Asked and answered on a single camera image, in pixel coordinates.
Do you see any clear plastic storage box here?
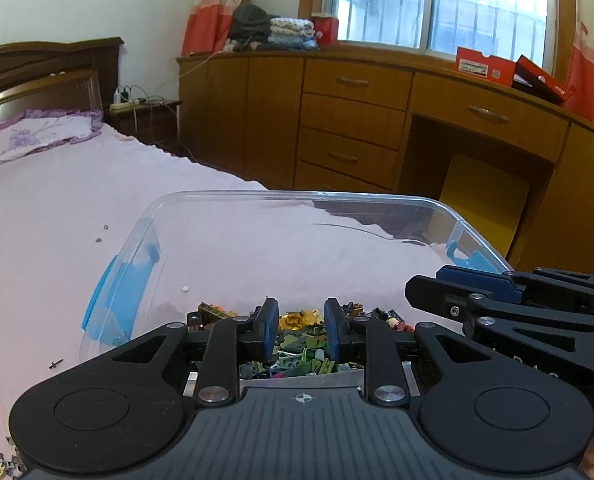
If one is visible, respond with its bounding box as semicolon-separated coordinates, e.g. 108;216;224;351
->
79;191;508;360

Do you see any wooden desk with drawers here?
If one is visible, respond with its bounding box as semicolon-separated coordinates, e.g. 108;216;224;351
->
178;49;594;273

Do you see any red shoe box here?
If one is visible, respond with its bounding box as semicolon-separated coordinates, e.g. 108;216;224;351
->
455;47;571;105

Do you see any pink bed sheet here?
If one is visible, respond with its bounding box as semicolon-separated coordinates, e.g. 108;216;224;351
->
0;121;459;480

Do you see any dark wooden nightstand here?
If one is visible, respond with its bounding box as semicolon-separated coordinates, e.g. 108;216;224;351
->
104;100;182;154

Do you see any white power strip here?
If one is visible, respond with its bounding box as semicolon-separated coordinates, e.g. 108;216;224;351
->
109;87;142;113

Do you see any window with metal bars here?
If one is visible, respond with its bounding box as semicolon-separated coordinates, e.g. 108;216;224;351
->
298;0;577;80

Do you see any purple floral pillow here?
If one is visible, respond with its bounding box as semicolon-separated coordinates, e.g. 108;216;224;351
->
0;110;104;166

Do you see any folded clothes pile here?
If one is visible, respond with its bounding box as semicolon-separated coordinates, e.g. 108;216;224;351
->
223;3;318;52

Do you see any pink red curtain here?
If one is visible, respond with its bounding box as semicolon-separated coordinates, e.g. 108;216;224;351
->
181;0;242;56

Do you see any dark wooden headboard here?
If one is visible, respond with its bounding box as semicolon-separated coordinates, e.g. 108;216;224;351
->
0;37;124;122

